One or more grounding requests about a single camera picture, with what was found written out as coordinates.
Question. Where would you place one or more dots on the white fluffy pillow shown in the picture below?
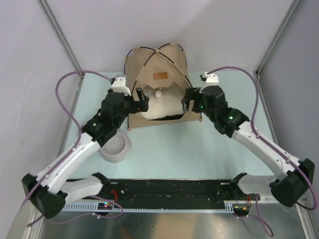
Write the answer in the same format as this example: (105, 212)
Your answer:
(166, 106)

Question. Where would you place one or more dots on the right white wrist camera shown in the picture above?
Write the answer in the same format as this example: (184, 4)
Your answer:
(209, 79)

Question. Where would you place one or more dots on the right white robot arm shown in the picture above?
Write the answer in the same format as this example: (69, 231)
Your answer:
(293, 176)

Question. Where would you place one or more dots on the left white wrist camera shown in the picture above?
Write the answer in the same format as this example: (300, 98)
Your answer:
(119, 86)

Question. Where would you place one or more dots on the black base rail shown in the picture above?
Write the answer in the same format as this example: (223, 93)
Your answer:
(158, 194)

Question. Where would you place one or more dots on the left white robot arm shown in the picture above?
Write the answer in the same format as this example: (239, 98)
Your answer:
(48, 190)

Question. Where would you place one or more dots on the grey double pet feeder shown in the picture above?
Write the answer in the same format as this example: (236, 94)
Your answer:
(116, 149)

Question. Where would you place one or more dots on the beige fabric pet tent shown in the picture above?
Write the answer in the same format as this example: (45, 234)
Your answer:
(159, 69)

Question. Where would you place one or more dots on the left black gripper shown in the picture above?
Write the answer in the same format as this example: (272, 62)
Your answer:
(141, 105)

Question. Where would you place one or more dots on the white pompom toy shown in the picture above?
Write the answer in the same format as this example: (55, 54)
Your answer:
(158, 94)

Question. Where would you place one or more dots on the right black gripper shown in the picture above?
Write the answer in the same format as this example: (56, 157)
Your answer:
(194, 93)

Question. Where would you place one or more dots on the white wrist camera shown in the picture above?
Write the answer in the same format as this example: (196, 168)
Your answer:
(119, 86)
(209, 79)

